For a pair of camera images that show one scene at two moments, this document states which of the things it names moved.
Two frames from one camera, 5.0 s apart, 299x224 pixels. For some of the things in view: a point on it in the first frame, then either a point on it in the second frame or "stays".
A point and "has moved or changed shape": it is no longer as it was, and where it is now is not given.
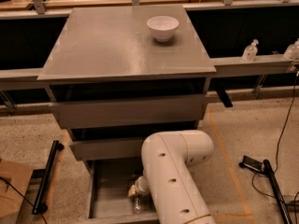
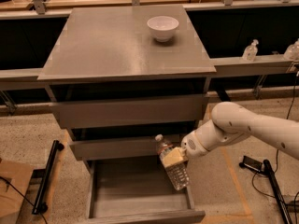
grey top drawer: x=188 y=107 stays
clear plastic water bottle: x=137 y=205 has moved or changed shape
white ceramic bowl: x=162 y=27 stays
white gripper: x=141 y=184 -> x=193 y=147
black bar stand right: x=280 y=201 stays
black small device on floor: x=251 y=163 stays
